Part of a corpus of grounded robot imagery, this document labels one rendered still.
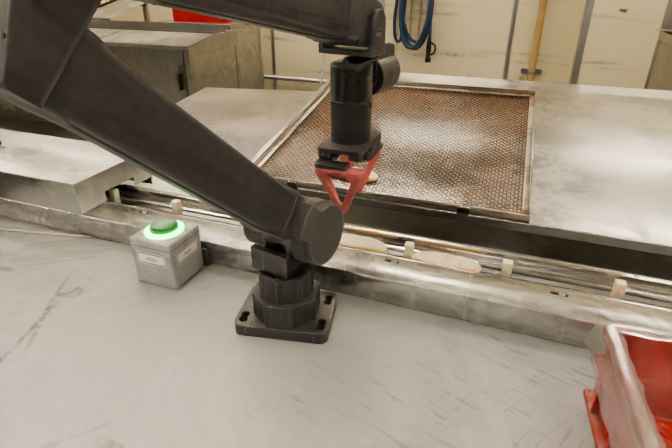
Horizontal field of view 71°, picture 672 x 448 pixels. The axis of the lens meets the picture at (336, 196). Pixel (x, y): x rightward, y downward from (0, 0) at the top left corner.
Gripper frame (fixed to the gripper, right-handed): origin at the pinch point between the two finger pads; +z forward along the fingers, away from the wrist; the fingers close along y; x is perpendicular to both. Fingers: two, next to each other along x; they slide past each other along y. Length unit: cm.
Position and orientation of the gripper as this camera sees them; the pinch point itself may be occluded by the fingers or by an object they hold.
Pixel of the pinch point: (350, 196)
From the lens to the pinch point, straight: 70.4
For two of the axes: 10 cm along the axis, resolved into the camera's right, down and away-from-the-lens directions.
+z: 0.0, 9.0, 4.3
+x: -9.4, -1.5, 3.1
